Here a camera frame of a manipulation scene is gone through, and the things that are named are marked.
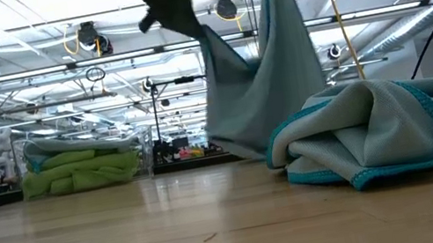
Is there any ceiling cable reel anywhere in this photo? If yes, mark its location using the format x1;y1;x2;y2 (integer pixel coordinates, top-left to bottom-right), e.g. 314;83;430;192
214;0;240;23
73;18;115;61

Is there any clear plastic bin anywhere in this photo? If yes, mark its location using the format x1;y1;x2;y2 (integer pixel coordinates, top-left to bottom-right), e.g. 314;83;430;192
9;114;161;203

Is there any black cable loop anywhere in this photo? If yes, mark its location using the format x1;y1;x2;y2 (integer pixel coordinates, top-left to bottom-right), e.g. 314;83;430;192
83;63;108;85

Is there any light blue microfiber towel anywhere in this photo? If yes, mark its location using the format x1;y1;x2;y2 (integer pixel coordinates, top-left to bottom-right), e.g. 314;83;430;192
255;67;433;207
21;121;143;174
182;0;338;169

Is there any distant cluttered workbench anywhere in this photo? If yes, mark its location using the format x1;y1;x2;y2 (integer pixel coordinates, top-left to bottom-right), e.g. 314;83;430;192
150;129;223;166

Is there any small ring cable reel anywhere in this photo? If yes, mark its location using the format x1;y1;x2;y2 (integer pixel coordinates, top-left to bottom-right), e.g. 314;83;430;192
326;41;344;62
140;76;157;94

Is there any yellow hanging strap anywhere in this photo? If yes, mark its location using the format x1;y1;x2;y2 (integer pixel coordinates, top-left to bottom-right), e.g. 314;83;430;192
327;0;366;83

